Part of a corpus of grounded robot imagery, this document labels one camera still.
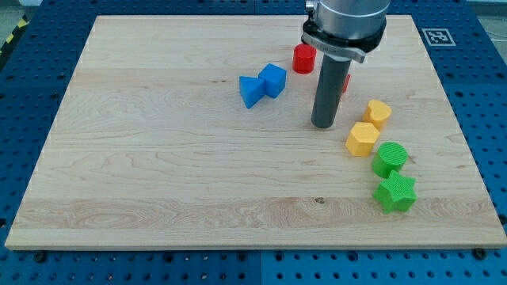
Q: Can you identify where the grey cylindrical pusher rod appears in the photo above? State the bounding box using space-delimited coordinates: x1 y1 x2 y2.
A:
311 55 351 128

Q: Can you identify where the blue triangle block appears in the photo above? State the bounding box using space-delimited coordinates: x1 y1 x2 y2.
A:
239 76 265 108

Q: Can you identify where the green star block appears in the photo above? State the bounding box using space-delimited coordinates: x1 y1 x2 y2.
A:
372 170 417 214

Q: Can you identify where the yellow heart block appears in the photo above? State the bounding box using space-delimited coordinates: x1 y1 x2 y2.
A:
363 100 392 131

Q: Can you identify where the light wooden board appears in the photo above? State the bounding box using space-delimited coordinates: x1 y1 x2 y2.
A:
6 15 506 250

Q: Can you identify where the red block behind rod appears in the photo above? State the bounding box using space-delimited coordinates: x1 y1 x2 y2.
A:
342 74 351 93

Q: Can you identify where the red cylinder block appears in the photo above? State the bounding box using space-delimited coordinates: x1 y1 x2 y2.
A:
292 44 317 74

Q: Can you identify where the white fiducial marker tag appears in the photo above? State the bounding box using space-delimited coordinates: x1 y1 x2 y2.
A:
422 28 456 47

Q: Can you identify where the blue cube block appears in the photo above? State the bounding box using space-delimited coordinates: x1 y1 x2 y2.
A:
258 63 287 98

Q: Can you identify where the green cylinder block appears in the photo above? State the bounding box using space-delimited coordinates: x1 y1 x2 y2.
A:
372 142 408 178

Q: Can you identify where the yellow hexagon block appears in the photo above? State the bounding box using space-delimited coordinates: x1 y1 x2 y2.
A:
345 122 380 157

